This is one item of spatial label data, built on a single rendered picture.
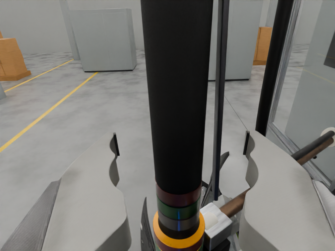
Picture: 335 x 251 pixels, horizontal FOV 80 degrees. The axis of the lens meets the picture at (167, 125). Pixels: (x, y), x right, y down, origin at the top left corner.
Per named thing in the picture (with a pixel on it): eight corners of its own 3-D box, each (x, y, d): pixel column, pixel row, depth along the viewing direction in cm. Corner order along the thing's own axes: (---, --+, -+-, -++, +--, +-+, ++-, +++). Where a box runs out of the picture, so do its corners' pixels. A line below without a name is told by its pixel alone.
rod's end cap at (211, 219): (207, 219, 22) (208, 206, 21) (221, 234, 20) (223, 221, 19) (192, 229, 21) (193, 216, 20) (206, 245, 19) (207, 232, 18)
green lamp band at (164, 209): (182, 179, 18) (182, 168, 17) (209, 204, 15) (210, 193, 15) (148, 196, 16) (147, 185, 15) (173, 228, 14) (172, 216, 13)
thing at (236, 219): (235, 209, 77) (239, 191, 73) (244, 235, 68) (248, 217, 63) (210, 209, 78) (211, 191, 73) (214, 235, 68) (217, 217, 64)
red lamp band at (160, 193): (182, 167, 17) (182, 156, 16) (211, 192, 15) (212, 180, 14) (147, 184, 15) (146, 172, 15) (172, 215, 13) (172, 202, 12)
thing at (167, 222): (182, 189, 18) (182, 179, 18) (208, 216, 16) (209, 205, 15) (150, 207, 17) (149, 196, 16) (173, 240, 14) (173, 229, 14)
